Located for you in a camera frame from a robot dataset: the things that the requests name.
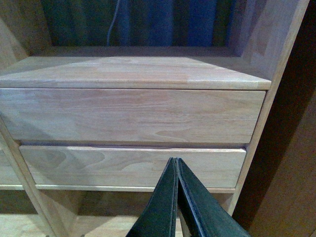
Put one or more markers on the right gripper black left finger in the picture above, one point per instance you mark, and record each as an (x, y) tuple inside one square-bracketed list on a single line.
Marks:
[(159, 217)]

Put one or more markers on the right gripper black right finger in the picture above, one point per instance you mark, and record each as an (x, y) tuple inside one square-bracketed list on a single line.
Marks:
[(203, 215)]

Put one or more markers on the light wooden bookshelf unit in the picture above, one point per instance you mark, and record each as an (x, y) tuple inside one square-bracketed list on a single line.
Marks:
[(264, 32)]

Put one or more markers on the dark curtain behind shelf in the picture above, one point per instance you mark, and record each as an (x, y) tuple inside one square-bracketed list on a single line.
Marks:
[(200, 23)]

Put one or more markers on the lower right wooden drawer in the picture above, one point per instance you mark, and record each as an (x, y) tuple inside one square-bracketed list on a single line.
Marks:
[(91, 168)]

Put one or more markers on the upper right wooden drawer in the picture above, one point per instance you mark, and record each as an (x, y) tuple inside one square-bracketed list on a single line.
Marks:
[(131, 115)]

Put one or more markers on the wooden drawer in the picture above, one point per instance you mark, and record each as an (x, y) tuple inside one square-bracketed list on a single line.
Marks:
[(131, 115), (91, 168)]

